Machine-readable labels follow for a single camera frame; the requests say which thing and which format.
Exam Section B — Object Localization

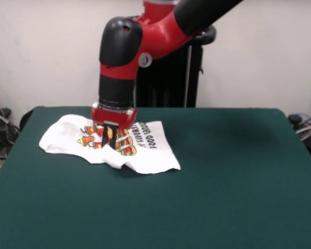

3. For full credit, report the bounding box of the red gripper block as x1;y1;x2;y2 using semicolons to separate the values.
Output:
90;101;138;150

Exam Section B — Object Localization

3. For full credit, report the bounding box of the white printed T-shirt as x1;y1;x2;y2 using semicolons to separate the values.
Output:
38;114;182;175

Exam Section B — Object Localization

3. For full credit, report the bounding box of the black rounded chair part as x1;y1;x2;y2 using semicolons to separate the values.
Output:
20;108;34;130

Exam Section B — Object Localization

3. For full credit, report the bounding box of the black cable tangle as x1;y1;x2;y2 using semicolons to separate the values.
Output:
0;82;20;159

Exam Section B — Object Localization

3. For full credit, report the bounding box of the dark green table cloth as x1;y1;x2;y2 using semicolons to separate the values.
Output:
0;105;311;249

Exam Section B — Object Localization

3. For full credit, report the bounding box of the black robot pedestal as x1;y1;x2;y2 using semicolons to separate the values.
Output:
129;16;218;108

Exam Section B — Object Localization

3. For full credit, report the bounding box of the grey swivel chair base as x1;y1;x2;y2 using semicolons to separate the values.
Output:
295;126;311;142

